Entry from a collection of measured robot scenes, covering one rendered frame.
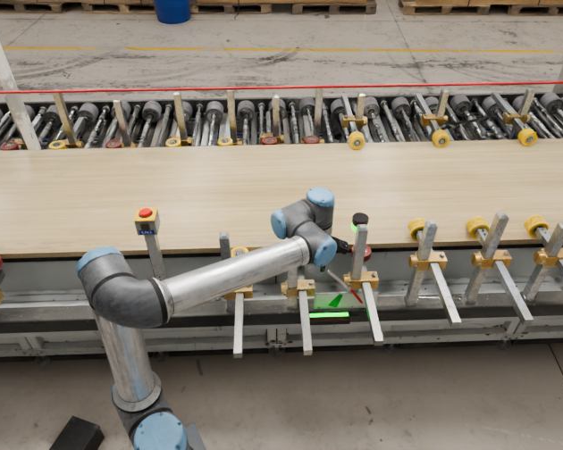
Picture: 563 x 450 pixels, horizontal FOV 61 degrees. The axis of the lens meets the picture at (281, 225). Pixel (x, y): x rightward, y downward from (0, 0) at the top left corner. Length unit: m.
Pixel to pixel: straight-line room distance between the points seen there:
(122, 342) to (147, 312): 0.26
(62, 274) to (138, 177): 0.58
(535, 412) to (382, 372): 0.76
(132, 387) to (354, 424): 1.31
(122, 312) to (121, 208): 1.18
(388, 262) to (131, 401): 1.21
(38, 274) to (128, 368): 1.00
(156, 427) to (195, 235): 0.82
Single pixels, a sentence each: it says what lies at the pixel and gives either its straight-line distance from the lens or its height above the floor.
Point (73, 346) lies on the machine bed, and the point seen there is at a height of 0.17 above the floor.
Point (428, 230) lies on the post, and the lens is 1.81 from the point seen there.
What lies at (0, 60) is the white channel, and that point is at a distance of 2.69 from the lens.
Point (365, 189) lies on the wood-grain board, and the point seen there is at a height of 0.90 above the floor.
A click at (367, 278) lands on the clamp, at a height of 0.87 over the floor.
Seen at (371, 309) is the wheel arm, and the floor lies 0.86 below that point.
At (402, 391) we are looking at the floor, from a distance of 2.69.
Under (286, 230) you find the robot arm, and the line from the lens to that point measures 1.44.
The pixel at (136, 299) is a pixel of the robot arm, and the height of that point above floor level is 1.44.
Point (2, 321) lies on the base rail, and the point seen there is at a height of 0.70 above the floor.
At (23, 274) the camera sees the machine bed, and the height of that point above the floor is 0.72.
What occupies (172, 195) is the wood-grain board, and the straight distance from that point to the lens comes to 2.30.
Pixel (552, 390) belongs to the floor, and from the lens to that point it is 2.97.
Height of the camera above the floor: 2.28
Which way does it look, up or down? 41 degrees down
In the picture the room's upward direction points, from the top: straight up
